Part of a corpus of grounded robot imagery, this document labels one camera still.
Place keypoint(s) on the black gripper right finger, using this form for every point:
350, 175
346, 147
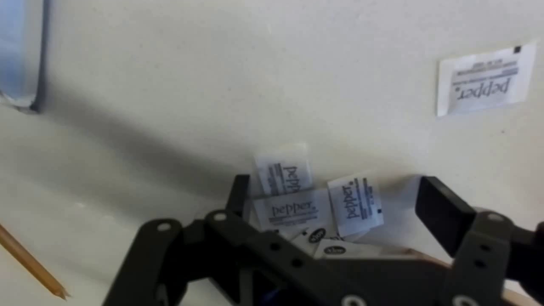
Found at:
476, 255

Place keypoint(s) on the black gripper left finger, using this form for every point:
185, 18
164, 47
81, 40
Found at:
170, 255

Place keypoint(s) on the wooden stirrer stick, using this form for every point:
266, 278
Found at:
34, 261

